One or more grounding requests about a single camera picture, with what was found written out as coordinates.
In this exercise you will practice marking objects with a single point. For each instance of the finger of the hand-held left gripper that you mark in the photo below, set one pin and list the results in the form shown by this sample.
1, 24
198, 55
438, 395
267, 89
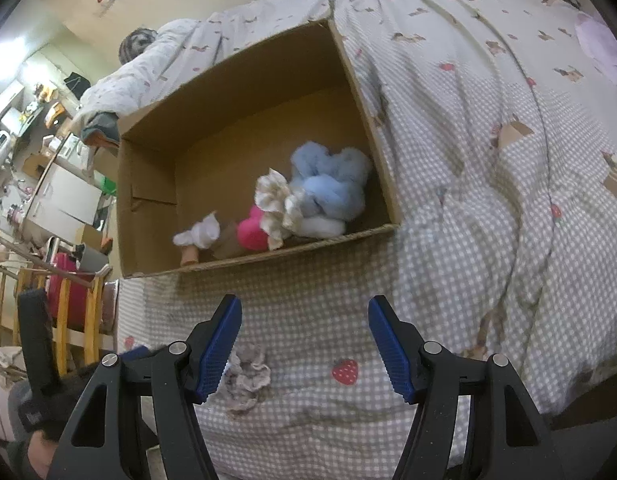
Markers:
34, 335
137, 352

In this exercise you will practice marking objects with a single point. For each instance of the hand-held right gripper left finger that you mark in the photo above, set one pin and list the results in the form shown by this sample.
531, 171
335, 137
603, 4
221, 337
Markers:
216, 355

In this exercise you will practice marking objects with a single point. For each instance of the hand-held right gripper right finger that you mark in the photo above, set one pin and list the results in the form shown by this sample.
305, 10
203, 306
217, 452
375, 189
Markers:
391, 355

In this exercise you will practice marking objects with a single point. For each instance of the grey frilled scrunchie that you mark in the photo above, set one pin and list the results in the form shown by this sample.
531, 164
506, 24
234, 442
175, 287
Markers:
251, 375

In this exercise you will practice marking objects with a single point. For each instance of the white satin cloth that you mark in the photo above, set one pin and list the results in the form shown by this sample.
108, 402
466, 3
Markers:
203, 232

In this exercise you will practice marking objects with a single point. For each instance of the pink rubber duck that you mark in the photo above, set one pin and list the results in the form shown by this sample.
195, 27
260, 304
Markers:
251, 235

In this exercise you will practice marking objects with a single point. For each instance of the white fluffy cloth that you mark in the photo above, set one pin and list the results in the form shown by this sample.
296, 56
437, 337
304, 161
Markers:
323, 226

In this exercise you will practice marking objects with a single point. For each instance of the beige frilled cloth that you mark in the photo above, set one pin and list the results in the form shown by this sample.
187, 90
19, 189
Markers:
273, 195

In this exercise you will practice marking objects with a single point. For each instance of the light blue fluffy cloth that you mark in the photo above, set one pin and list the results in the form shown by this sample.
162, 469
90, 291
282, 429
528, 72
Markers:
323, 185

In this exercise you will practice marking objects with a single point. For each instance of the brown cardboard box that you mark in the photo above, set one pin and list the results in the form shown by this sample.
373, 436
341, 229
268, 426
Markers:
223, 160

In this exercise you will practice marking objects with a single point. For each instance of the yellow wooden rack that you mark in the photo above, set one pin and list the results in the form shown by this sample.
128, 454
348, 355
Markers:
63, 310

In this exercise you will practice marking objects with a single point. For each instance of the red suitcase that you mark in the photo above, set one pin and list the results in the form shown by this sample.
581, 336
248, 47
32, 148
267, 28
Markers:
71, 290

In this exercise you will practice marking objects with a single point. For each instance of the grey bin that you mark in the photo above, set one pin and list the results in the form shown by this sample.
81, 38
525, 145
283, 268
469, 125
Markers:
93, 259

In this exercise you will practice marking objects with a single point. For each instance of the white floor cabinet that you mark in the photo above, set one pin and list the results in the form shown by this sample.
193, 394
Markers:
63, 195

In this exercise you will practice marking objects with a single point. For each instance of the green plastic basket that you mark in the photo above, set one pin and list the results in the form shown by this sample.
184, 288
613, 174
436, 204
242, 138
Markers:
109, 186

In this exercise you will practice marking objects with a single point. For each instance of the brown carton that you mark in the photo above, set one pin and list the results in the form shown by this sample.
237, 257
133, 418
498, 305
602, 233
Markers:
106, 162

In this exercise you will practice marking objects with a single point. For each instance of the checked printed blanket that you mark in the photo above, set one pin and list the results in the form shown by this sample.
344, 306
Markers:
438, 160

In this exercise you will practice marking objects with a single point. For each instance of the black hanging garment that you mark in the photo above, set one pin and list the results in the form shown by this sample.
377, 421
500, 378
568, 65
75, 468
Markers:
76, 85

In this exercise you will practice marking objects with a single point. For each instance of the striped grey plush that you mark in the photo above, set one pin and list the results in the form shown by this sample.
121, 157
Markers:
137, 45

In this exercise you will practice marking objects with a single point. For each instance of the pink crumpled cloth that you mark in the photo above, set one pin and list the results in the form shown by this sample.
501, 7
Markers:
600, 45

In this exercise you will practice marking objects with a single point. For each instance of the red white wall sticker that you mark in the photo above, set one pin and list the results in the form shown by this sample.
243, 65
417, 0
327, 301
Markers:
107, 1

